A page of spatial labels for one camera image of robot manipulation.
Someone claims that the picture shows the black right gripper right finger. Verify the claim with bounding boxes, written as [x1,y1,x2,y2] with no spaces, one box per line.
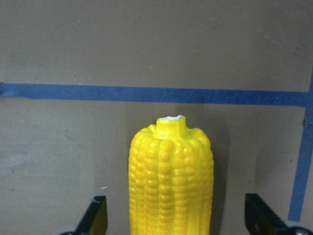
[244,193,289,235]

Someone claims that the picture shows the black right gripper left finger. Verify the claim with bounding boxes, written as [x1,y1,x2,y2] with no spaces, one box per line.
[73,196,108,235]

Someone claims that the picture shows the yellow toy corn cob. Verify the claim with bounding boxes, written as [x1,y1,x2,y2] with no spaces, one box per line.
[128,115,214,235]

